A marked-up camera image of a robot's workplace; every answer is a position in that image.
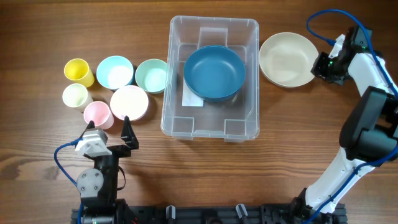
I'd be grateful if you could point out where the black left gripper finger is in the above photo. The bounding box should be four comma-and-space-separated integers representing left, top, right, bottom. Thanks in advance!
121, 116, 139, 149
81, 121, 95, 138

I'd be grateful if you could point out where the pink plastic cup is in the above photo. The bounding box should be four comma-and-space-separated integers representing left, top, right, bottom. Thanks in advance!
83, 101, 114, 129

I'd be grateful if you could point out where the cream plastic cup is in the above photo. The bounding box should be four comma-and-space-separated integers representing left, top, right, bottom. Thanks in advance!
62, 83, 93, 112

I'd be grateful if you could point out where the cream plastic bowl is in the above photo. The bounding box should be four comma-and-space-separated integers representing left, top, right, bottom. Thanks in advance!
259, 32, 318, 88

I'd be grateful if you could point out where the yellow plastic cup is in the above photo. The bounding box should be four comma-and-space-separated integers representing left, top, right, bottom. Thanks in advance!
64, 58, 95, 87

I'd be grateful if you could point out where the dark blue bowl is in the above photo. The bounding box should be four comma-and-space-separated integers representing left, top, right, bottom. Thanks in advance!
183, 80, 244, 102
183, 45, 246, 97

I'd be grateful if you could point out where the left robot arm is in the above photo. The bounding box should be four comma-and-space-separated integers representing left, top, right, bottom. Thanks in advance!
75, 116, 139, 223

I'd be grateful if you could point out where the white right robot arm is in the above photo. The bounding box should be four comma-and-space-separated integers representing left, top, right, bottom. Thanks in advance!
289, 26, 397, 223

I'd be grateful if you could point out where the light pink plastic bowl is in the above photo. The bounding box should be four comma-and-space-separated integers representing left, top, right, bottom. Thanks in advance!
110, 85, 149, 121

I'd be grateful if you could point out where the light blue plastic bowl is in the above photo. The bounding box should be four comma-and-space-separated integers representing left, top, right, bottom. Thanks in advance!
96, 55, 134, 90

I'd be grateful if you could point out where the mint green plastic bowl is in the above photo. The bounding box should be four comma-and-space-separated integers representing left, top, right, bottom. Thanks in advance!
135, 58, 167, 94

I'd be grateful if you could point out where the white label in bin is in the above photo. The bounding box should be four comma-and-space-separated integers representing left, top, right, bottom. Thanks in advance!
182, 81, 203, 107

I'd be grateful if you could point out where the clear plastic storage bin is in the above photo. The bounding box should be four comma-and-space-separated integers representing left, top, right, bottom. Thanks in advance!
160, 16, 260, 142

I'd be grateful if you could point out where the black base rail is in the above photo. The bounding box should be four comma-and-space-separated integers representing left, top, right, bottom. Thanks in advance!
70, 203, 346, 224

